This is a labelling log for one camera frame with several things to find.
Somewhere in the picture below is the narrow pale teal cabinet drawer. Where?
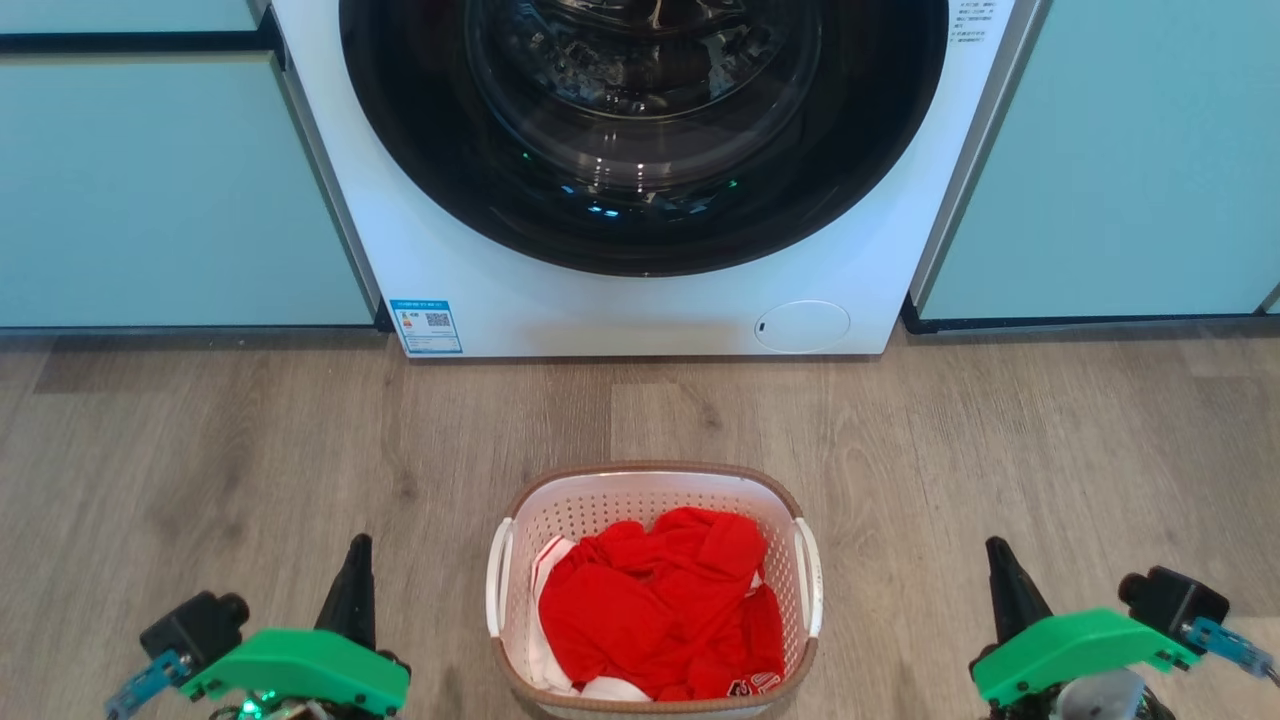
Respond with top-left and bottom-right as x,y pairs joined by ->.
0,0 -> 263,34

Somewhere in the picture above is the blue camera connector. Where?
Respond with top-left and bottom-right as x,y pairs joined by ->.
105,650 -> 191,720
1180,617 -> 1278,683

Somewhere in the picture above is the blue left camera connector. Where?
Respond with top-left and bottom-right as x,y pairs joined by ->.
105,650 -> 191,720

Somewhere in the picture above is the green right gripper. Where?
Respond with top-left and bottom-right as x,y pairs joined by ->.
970,537 -> 1202,707

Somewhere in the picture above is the white garment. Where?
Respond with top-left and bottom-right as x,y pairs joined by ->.
528,535 -> 651,701

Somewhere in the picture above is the white perforated laundry basket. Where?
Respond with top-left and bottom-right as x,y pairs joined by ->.
486,461 -> 825,720

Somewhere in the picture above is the red garment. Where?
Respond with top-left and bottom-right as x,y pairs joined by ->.
538,507 -> 786,701

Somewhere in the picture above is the tall pale teal cabinet panel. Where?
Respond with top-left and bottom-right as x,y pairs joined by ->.
903,0 -> 1280,329

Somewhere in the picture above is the small printed text label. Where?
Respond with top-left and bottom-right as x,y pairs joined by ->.
950,0 -> 993,46

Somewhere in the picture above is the round white filter cover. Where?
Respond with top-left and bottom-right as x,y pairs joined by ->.
754,300 -> 852,354

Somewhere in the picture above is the black round washer door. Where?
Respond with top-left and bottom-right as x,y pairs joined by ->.
338,0 -> 949,278

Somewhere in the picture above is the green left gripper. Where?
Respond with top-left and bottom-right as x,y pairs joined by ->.
180,534 -> 412,718

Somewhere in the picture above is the blue energy label sticker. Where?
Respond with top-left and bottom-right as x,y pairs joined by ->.
389,298 -> 463,356

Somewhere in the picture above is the large pale teal cabinet door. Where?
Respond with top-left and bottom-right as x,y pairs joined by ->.
0,52 -> 379,329

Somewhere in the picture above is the white front-load washing machine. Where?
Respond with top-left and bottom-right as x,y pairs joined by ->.
270,0 -> 1046,359

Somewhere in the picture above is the blue right camera connector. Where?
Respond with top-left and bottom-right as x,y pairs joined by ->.
1180,617 -> 1278,683

